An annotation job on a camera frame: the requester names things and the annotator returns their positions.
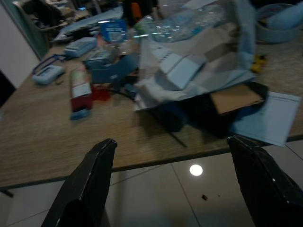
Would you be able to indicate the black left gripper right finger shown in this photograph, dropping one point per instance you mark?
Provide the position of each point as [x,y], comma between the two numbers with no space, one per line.
[265,189]

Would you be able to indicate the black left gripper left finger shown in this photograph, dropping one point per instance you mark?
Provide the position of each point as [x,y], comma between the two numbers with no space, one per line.
[85,189]

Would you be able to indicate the light wooden table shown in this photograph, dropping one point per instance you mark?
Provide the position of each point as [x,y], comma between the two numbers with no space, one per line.
[47,142]

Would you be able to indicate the small dark floor crumb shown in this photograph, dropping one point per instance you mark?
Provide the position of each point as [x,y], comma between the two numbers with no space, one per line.
[203,197]

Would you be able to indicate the white paper sheet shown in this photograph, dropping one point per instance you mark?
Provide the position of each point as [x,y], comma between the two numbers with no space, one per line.
[272,118]

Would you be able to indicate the brown cardboard piece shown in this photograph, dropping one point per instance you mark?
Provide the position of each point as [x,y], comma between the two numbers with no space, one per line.
[236,99]

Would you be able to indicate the long red white box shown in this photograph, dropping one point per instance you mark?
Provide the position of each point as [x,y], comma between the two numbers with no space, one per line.
[80,92]

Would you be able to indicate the red translucent plastic piece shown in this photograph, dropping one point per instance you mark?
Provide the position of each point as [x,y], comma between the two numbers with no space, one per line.
[101,93]

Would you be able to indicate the black cloth pouch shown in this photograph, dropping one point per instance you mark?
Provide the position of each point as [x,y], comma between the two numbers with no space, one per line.
[201,113]

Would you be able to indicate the thin black stick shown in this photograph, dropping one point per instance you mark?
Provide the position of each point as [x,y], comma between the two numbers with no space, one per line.
[178,140]

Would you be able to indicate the blue grey tape dispenser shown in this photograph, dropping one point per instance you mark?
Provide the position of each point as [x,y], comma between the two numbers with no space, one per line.
[106,73]

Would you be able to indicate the small yellow object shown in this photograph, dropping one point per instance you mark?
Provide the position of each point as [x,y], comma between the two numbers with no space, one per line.
[258,63]

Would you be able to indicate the clear bag with papers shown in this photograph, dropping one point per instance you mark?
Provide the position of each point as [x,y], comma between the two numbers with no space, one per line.
[213,63]

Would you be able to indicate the light blue ribbed case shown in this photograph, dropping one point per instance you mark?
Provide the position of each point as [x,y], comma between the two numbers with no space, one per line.
[79,47]

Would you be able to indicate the flat white carton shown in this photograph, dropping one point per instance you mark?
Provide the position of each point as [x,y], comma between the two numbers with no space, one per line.
[180,71]

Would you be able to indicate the blue label plastic packet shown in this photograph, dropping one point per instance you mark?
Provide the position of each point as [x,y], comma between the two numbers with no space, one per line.
[113,29]

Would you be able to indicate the long white flat plastic part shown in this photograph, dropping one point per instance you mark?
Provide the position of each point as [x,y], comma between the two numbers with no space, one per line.
[82,23]

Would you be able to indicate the green glass partition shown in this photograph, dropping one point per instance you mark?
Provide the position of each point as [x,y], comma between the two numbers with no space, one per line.
[28,30]

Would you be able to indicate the white curved plastic item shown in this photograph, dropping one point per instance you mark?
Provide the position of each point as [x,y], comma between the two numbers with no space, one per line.
[286,20]

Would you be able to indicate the wooden chair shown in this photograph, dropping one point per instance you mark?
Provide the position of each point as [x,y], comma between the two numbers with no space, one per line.
[45,14]

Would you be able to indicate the orange black tool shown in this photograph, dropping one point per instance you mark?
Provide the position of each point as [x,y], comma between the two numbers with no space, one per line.
[135,10]

